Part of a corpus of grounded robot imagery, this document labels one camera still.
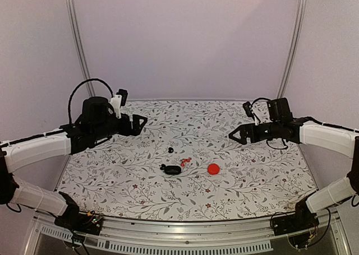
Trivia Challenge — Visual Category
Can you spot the right aluminium frame post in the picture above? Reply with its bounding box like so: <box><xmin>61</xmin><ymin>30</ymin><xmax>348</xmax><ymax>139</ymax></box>
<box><xmin>277</xmin><ymin>0</ymin><xmax>307</xmax><ymax>98</ymax></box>

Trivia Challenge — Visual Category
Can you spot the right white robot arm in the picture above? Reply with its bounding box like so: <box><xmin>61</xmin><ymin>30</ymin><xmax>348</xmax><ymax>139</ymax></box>
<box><xmin>228</xmin><ymin>98</ymin><xmax>358</xmax><ymax>230</ymax></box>

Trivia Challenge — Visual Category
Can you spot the black earbud charging case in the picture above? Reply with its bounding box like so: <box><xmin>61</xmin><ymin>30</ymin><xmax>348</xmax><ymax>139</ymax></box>
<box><xmin>163</xmin><ymin>165</ymin><xmax>182</xmax><ymax>175</ymax></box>

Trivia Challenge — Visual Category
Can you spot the left aluminium frame post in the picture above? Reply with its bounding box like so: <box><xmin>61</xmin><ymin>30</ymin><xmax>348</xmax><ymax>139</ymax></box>
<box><xmin>65</xmin><ymin>0</ymin><xmax>91</xmax><ymax>80</ymax></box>

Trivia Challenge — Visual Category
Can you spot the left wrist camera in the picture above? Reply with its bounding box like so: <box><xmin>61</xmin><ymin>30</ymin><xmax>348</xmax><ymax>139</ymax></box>
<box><xmin>109</xmin><ymin>89</ymin><xmax>128</xmax><ymax>119</ymax></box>

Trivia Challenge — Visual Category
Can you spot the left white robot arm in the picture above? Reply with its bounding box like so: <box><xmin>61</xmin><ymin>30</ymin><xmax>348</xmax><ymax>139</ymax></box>
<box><xmin>1</xmin><ymin>95</ymin><xmax>148</xmax><ymax>229</ymax></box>

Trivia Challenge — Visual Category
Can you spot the aluminium frame post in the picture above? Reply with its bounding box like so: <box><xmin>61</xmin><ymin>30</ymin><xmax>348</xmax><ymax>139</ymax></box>
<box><xmin>65</xmin><ymin>0</ymin><xmax>91</xmax><ymax>80</ymax></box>
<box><xmin>277</xmin><ymin>0</ymin><xmax>307</xmax><ymax>98</ymax></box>

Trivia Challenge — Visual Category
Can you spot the aluminium front rail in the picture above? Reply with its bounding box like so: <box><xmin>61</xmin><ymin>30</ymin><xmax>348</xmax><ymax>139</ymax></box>
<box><xmin>24</xmin><ymin>210</ymin><xmax>353</xmax><ymax>254</ymax></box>

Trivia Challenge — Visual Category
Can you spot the red earbud charging case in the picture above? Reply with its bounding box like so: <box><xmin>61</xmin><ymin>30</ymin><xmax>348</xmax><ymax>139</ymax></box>
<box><xmin>207</xmin><ymin>163</ymin><xmax>220</xmax><ymax>175</ymax></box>

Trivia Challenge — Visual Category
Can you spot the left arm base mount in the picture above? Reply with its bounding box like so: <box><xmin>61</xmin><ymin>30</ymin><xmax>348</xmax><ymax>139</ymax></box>
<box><xmin>54</xmin><ymin>192</ymin><xmax>103</xmax><ymax>236</ymax></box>

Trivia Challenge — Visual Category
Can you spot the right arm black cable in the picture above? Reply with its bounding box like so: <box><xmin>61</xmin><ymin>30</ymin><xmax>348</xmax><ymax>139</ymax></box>
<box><xmin>249</xmin><ymin>97</ymin><xmax>289</xmax><ymax>151</ymax></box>

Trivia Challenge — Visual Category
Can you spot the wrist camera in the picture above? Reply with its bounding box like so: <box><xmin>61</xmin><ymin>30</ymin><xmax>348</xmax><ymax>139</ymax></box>
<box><xmin>109</xmin><ymin>89</ymin><xmax>128</xmax><ymax>119</ymax></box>
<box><xmin>242</xmin><ymin>101</ymin><xmax>260</xmax><ymax>125</ymax></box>

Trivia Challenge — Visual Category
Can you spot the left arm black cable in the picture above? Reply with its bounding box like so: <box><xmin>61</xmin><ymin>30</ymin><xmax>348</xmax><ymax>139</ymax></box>
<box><xmin>68</xmin><ymin>78</ymin><xmax>114</xmax><ymax>124</ymax></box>

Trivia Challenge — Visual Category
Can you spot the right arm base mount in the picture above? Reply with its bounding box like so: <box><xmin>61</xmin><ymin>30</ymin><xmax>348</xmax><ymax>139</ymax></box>
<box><xmin>270</xmin><ymin>201</ymin><xmax>319</xmax><ymax>236</ymax></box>

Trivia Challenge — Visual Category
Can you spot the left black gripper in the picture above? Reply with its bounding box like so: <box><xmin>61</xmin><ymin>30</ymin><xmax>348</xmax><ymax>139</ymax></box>
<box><xmin>92</xmin><ymin>114</ymin><xmax>148</xmax><ymax>142</ymax></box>

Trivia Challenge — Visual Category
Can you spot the floral patterned table mat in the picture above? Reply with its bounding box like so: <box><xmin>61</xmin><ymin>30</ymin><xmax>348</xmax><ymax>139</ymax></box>
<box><xmin>58</xmin><ymin>101</ymin><xmax>316</xmax><ymax>221</ymax></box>

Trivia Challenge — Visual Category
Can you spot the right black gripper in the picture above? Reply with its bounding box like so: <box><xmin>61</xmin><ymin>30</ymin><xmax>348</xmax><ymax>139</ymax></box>
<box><xmin>228</xmin><ymin>121</ymin><xmax>281</xmax><ymax>146</ymax></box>

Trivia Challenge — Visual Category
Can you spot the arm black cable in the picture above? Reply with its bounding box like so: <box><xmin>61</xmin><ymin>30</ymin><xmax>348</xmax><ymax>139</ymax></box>
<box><xmin>249</xmin><ymin>97</ymin><xmax>289</xmax><ymax>151</ymax></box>
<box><xmin>68</xmin><ymin>78</ymin><xmax>114</xmax><ymax>124</ymax></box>

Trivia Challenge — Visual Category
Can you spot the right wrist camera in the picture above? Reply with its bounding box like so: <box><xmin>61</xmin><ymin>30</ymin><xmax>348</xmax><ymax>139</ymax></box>
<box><xmin>242</xmin><ymin>101</ymin><xmax>260</xmax><ymax>125</ymax></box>

